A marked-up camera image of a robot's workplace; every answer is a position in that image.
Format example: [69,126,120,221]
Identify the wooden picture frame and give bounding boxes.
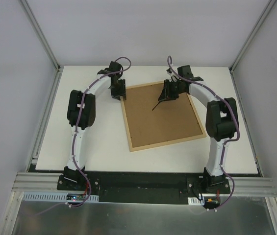
[121,82,206,152]

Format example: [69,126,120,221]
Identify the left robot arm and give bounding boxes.
[63,56,131,190]

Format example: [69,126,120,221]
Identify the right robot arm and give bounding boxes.
[158,65,240,193]

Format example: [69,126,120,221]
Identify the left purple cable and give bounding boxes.
[30,56,132,216]

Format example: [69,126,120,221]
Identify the purple cable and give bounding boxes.
[30,56,132,216]
[167,55,241,216]

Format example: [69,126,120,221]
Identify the left aluminium corner post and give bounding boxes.
[19,0,61,71]

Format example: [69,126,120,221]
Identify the aluminium corner post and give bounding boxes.
[19,0,61,71]
[228,0,277,71]

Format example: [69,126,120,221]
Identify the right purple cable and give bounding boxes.
[167,55,241,216]

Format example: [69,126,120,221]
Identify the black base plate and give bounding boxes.
[57,169,230,205]

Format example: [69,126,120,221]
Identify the right white cable duct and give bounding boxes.
[187,197,205,206]

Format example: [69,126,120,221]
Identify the white cable duct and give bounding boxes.
[187,197,205,206]
[23,192,99,203]

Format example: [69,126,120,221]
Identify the aluminium rail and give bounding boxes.
[12,171,63,193]

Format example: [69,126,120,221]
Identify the right aluminium corner post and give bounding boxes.
[228,0,277,71]

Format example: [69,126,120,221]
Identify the left white cable duct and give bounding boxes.
[23,192,99,203]

